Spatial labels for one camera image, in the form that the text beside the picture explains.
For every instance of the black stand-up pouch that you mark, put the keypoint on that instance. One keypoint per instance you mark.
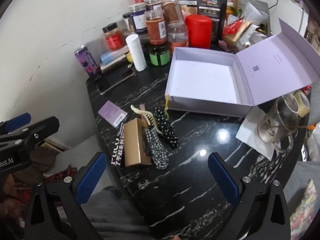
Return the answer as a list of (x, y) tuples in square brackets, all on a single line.
[(210, 3)]

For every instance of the purple label jar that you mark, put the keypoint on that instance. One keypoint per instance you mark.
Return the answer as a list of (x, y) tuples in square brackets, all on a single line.
[(138, 18)]

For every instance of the short orange jar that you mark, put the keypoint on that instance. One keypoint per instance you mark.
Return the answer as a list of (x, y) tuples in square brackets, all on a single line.
[(178, 38)]

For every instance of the purple drink can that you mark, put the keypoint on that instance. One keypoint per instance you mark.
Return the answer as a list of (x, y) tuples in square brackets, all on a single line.
[(86, 60)]

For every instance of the brown powder jar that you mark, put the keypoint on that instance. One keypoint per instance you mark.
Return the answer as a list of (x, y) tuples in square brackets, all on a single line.
[(171, 10)]

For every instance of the blue white flat boxes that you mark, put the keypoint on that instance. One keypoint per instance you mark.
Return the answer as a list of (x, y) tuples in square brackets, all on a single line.
[(112, 65)]

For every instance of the colourful printed cloth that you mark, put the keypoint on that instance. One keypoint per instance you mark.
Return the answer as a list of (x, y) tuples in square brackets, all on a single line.
[(305, 212)]

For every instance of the brown cloth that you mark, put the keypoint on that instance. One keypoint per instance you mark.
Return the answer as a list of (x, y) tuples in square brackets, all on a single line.
[(37, 160)]

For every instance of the black smartphone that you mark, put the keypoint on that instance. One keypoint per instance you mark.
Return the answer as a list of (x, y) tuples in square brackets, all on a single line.
[(115, 80)]

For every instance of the black white checked hair clip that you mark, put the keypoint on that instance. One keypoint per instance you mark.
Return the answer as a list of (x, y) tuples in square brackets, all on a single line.
[(157, 152)]

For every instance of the red plaid cloth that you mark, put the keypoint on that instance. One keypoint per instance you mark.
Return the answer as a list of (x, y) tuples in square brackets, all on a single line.
[(62, 177)]

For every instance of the black polka dot hair clip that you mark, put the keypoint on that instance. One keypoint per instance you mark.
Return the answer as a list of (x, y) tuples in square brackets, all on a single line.
[(167, 130)]

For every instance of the pile of bags and papers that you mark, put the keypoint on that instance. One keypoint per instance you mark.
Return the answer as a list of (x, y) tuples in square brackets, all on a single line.
[(255, 15)]

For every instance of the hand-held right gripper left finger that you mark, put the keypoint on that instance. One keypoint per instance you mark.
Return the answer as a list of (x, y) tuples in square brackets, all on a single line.
[(91, 177)]

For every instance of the small yellow fruit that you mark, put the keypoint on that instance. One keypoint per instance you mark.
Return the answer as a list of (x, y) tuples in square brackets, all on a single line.
[(129, 57)]

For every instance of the white appliance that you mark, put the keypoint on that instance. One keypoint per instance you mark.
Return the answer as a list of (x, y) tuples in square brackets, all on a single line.
[(285, 15)]

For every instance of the white cylindrical bottle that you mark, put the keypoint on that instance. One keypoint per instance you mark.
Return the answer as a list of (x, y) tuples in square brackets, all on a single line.
[(136, 52)]

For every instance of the blue pack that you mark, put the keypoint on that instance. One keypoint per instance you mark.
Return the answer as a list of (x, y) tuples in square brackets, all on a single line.
[(111, 55)]

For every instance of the roll of tape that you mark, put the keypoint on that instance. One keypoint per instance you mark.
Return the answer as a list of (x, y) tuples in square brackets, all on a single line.
[(302, 103)]

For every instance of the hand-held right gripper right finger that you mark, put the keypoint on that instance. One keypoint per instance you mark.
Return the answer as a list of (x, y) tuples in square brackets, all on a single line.
[(223, 178)]

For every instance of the white paper napkin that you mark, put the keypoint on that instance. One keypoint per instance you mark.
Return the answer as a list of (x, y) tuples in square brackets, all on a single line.
[(250, 132)]

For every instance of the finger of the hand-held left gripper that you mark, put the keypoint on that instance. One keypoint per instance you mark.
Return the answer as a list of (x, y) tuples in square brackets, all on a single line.
[(17, 122), (37, 130)]

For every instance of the red label black lid jar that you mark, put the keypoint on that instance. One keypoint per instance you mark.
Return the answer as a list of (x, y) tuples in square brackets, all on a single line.
[(113, 37)]

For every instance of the black box with white print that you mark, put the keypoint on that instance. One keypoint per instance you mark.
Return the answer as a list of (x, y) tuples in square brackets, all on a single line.
[(117, 151)]

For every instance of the red snack packet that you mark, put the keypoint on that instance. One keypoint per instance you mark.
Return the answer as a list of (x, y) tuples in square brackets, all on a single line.
[(231, 26)]

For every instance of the small pink packet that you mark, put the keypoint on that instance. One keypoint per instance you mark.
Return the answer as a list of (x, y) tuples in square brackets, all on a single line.
[(223, 45)]

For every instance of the red canister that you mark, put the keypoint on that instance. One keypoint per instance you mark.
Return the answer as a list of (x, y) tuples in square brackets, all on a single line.
[(198, 31)]

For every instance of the small jar of nuts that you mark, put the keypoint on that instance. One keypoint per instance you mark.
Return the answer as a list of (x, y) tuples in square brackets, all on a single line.
[(128, 23)]

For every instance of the person's grey trousers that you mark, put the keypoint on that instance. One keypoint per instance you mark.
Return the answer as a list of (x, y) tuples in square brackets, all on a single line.
[(112, 217)]

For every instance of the tan snack packet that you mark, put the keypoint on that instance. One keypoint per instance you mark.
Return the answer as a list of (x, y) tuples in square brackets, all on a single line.
[(237, 33)]

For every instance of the tall orange powder jar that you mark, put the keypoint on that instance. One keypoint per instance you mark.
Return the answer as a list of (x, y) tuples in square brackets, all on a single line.
[(156, 28)]

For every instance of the lilac gift box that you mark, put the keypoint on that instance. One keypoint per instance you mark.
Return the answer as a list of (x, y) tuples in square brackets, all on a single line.
[(205, 80)]

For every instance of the gold cardboard box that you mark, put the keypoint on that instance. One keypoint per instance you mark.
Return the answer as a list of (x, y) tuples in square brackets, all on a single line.
[(136, 142)]

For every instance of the pink cosmetic tube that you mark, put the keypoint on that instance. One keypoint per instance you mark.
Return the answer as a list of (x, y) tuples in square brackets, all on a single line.
[(142, 107)]

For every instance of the small purple box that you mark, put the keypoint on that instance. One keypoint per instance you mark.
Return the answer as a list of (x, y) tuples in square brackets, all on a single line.
[(111, 112)]

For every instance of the dark spice jar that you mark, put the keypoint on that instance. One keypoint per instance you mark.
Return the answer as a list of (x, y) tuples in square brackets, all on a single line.
[(153, 3)]

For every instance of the gold hairpin with green flower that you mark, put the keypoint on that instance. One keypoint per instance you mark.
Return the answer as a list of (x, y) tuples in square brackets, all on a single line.
[(166, 102)]

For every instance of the cream hair claw clip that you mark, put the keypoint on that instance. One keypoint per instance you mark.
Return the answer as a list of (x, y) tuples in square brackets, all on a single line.
[(147, 120)]

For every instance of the glass mug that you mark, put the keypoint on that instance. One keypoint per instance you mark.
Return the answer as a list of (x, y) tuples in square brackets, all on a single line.
[(277, 120)]

